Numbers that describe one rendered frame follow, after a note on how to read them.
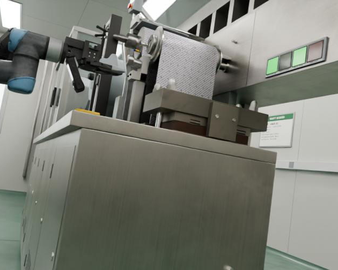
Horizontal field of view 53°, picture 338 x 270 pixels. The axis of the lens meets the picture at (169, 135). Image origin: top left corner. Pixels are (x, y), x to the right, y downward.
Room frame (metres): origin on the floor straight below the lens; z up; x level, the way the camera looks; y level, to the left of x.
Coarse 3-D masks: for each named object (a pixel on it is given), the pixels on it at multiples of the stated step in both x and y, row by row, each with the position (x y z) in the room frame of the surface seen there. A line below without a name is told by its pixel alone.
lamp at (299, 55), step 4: (304, 48) 0.98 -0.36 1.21; (296, 52) 1.01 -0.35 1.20; (300, 52) 0.99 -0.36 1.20; (304, 52) 0.98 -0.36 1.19; (296, 56) 1.00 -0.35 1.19; (300, 56) 0.99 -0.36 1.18; (304, 56) 0.97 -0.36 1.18; (296, 60) 1.00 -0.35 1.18; (300, 60) 0.99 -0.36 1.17; (304, 60) 0.97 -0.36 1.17; (292, 64) 1.02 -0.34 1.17; (296, 64) 1.00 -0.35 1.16
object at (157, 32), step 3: (156, 30) 1.24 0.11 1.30; (153, 33) 1.27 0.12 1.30; (156, 33) 1.24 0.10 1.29; (159, 33) 1.21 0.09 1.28; (159, 36) 1.20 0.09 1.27; (159, 39) 1.20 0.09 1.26; (159, 42) 1.20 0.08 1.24; (156, 45) 1.21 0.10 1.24; (156, 48) 1.21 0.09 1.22; (153, 51) 1.23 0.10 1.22; (156, 51) 1.21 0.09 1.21; (153, 54) 1.23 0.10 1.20; (159, 54) 1.22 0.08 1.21; (150, 57) 1.26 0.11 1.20; (153, 57) 1.24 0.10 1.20; (159, 57) 1.24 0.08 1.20; (156, 60) 1.25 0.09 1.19; (216, 66) 1.31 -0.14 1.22
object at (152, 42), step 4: (152, 36) 1.23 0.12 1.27; (156, 36) 1.23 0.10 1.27; (148, 40) 1.27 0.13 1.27; (152, 40) 1.22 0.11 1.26; (156, 40) 1.22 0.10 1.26; (152, 44) 1.22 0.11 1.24; (148, 48) 1.26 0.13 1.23; (152, 48) 1.22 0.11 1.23; (148, 52) 1.25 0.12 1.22; (152, 52) 1.24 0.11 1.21
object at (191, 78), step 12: (168, 60) 1.21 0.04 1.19; (180, 60) 1.23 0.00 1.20; (168, 72) 1.22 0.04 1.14; (180, 72) 1.23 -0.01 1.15; (192, 72) 1.25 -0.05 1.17; (204, 72) 1.27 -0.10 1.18; (180, 84) 1.24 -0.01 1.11; (192, 84) 1.26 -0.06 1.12; (204, 84) 1.28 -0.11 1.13; (204, 96) 1.28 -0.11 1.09
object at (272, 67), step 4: (272, 60) 1.11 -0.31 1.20; (276, 60) 1.09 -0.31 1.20; (268, 64) 1.12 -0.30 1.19; (272, 64) 1.11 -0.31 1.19; (276, 64) 1.09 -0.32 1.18; (268, 68) 1.12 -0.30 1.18; (272, 68) 1.10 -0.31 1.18; (276, 68) 1.08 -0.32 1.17; (268, 72) 1.12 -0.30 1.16; (272, 72) 1.10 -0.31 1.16
